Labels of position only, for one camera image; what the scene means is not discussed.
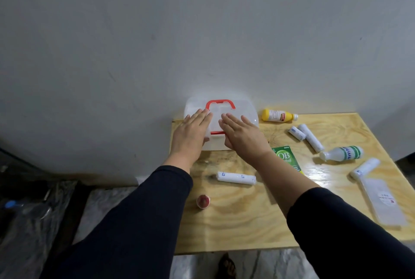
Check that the white bottle green label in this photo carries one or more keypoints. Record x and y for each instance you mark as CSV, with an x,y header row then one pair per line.
x,y
343,153

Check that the yellow bottle white cap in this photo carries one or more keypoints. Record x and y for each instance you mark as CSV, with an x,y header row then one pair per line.
x,y
275,115

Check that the clear plastic flat packet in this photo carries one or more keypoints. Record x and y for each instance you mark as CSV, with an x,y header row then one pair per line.
x,y
382,202

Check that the person's left little finger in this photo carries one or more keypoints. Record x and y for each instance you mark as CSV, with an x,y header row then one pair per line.
x,y
186,119

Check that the long white bandage roll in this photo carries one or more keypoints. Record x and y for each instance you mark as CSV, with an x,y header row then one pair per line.
x,y
311,137

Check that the small red round jar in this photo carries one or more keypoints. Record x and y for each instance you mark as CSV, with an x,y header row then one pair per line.
x,y
203,201

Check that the black plastic bag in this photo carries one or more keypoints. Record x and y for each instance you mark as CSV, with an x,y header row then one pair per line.
x,y
29,233

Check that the person's right thumb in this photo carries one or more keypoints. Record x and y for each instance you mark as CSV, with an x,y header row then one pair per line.
x,y
228,143

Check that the person's right hand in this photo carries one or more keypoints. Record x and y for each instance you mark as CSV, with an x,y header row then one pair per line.
x,y
246,141

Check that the short white bandage roll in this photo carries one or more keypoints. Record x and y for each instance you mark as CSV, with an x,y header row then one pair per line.
x,y
297,133

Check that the person's right forearm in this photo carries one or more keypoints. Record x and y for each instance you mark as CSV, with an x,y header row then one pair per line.
x,y
324,223

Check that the person's right middle finger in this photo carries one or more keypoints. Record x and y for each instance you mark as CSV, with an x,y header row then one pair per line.
x,y
231,120

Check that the white bandage roll blue print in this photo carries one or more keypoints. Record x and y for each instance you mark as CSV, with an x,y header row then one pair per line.
x,y
236,178

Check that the person's left middle finger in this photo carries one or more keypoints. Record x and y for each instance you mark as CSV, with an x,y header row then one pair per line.
x,y
201,116

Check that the green paper packet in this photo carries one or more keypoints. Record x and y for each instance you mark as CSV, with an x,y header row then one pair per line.
x,y
287,157

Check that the clear bottle blue cap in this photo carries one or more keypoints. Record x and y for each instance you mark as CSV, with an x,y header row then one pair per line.
x,y
19,207

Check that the person's left thumb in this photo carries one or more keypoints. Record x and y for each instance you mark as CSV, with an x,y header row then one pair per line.
x,y
206,141

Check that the person's left hand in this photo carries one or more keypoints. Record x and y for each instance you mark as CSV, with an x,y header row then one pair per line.
x,y
188,137

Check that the black sandal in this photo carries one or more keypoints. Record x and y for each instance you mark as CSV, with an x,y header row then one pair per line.
x,y
226,267

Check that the person's right little finger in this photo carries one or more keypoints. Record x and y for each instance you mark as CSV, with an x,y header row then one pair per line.
x,y
250,122

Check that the person's left forearm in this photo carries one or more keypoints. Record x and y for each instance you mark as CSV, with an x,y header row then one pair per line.
x,y
136,223

